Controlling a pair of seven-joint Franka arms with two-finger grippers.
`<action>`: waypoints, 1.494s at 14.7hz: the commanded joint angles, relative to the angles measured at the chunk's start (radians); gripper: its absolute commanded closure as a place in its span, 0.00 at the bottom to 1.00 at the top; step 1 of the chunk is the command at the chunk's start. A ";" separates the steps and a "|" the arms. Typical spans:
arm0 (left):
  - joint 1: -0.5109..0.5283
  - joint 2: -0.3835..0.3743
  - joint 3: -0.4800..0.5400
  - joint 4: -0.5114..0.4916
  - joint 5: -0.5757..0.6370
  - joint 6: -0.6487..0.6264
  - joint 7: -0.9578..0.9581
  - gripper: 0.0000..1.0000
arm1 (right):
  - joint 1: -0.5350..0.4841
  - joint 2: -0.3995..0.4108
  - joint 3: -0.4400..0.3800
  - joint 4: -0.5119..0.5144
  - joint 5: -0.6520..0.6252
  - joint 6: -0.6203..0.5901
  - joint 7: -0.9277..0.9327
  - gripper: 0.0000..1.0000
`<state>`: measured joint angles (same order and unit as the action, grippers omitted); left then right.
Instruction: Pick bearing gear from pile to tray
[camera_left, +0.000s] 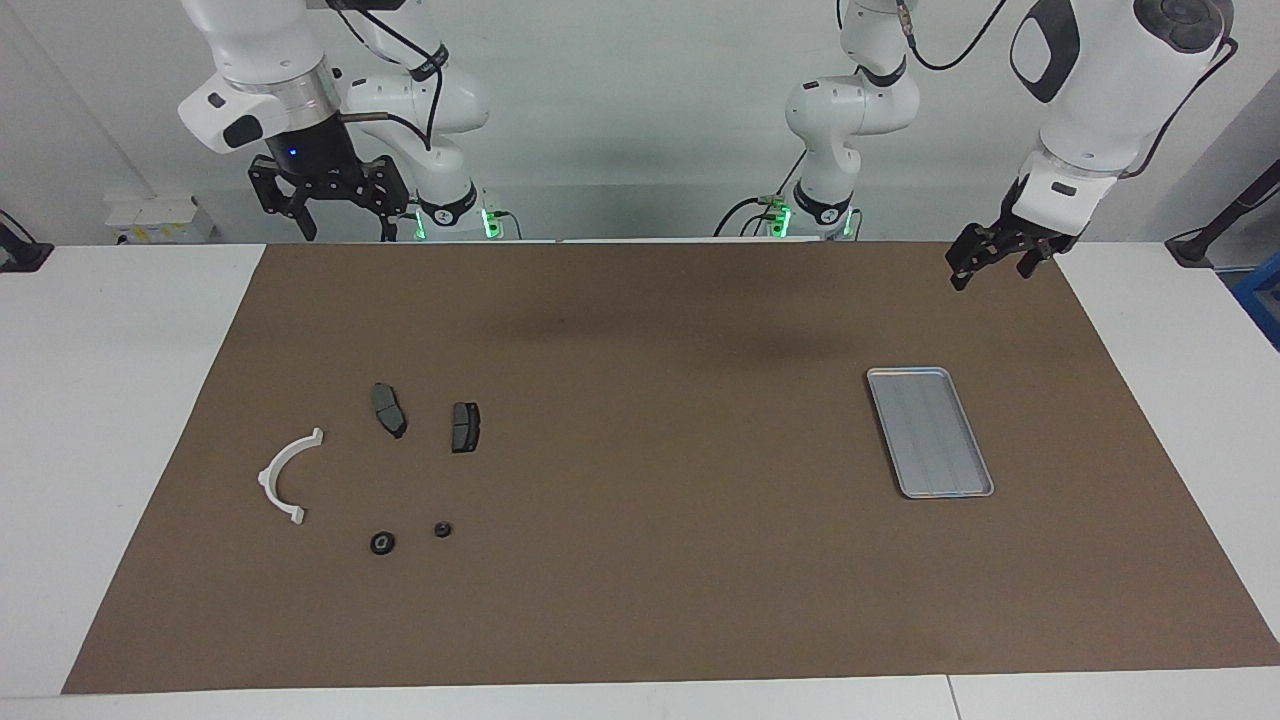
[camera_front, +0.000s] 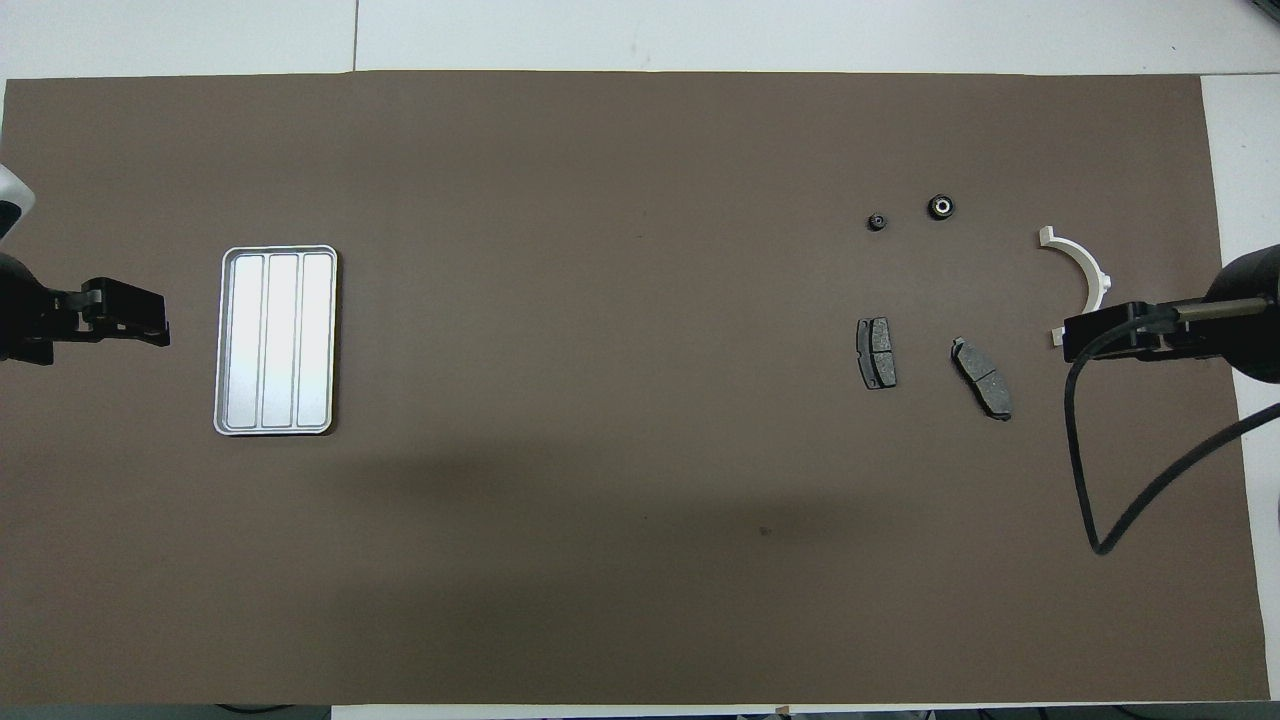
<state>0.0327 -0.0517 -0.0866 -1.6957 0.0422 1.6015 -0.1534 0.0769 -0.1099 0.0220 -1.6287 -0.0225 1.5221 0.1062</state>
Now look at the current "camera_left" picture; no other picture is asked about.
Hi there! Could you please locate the black left base cable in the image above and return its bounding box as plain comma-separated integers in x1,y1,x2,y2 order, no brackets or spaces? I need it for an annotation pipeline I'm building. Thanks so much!
713,148,809,238

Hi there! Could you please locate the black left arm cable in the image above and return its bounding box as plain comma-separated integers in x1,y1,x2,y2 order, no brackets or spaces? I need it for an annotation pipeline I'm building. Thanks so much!
893,0,1241,181

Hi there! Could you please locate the black clamp mount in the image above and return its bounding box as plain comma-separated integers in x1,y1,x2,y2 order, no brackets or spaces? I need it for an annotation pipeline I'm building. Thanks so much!
0,208,55,274

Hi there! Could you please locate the white curved plastic bracket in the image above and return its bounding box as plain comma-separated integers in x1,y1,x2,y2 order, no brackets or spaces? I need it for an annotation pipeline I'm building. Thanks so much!
257,427,326,527

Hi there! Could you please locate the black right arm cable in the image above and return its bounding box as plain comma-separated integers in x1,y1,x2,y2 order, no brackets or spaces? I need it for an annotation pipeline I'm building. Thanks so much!
328,0,448,153

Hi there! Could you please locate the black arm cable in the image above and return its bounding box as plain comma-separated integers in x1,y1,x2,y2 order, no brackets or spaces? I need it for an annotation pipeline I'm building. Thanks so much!
893,0,1241,181
328,0,448,153

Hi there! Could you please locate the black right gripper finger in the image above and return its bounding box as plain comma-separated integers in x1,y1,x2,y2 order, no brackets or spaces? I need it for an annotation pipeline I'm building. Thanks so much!
248,158,319,242
362,155,409,242

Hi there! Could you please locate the silver metal tray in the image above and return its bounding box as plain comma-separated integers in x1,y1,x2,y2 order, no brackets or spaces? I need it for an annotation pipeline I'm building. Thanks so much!
866,366,996,500

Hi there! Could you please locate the curved grey brake pad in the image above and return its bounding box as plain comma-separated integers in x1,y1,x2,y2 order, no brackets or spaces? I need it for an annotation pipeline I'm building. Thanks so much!
371,382,409,440

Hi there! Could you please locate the blue crate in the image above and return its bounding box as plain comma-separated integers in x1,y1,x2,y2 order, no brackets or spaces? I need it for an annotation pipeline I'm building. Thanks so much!
1232,250,1280,351

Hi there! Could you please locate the white box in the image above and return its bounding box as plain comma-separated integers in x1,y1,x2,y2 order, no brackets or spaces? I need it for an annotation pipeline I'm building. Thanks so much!
104,195,217,246

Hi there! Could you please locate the brown table mat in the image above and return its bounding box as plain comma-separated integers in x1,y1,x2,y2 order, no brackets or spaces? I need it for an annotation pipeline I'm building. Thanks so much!
62,240,1280,694

